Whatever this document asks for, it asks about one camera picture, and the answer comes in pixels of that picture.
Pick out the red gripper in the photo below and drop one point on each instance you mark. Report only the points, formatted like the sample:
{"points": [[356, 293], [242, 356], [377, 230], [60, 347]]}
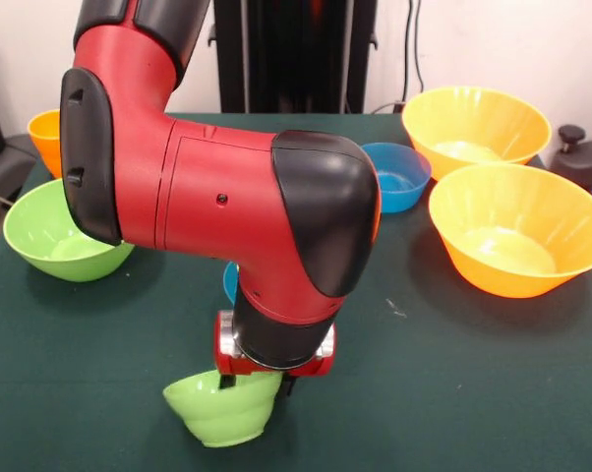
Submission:
{"points": [[227, 361]]}

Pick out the dark green table cloth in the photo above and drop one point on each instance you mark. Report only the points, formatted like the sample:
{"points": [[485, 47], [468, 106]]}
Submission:
{"points": [[424, 393]]}

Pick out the large orange bowl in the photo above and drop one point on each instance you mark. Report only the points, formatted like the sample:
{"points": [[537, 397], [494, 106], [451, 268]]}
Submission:
{"points": [[512, 236], [475, 123]]}

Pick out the orange cup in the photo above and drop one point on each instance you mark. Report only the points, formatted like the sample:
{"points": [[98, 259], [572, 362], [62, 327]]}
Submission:
{"points": [[45, 142]]}

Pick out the large green bowl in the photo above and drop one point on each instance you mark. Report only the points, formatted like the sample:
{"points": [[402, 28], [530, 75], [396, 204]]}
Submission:
{"points": [[45, 241]]}

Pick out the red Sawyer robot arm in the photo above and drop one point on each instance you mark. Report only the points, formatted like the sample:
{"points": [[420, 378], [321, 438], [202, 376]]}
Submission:
{"points": [[217, 196]]}

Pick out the black pedestal foot with knob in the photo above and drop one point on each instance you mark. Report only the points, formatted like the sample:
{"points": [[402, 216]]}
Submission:
{"points": [[583, 157]]}

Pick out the small green bowl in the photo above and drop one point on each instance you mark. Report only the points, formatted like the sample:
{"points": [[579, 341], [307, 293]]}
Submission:
{"points": [[222, 413]]}

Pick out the blue bowl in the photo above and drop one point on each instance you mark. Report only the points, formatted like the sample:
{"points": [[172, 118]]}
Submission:
{"points": [[231, 282], [399, 182]]}

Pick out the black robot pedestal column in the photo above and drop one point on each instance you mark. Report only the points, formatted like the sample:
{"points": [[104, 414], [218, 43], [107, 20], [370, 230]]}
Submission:
{"points": [[286, 49]]}

